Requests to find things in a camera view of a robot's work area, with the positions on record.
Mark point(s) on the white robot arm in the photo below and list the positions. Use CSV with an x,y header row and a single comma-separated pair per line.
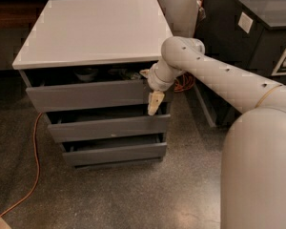
x,y
253,166

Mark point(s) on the grey ceramic bowl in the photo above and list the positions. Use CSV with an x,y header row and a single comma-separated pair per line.
x,y
86,74

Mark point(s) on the grey top drawer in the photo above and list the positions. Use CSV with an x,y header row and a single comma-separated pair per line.
x,y
59,89

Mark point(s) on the grey bottom drawer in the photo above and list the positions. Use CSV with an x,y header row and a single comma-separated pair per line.
x,y
112,150

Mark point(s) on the green rice chip bag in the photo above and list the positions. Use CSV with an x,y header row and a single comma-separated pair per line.
x,y
130,74

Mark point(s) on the grey middle drawer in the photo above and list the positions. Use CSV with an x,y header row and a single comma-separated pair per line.
x,y
100,123

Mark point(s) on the grey drawer cabinet white top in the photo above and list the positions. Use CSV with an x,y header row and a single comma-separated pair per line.
x,y
85,33

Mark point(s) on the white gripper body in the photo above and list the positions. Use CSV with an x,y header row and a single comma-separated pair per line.
x,y
155,79

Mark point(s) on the dark grey trash cabinet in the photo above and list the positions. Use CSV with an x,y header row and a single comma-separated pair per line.
x,y
257,51

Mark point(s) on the grey drawer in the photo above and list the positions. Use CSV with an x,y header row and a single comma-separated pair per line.
x,y
100,123
59,89
112,150

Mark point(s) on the white wall outlet plate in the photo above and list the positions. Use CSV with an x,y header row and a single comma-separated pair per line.
x,y
245,22

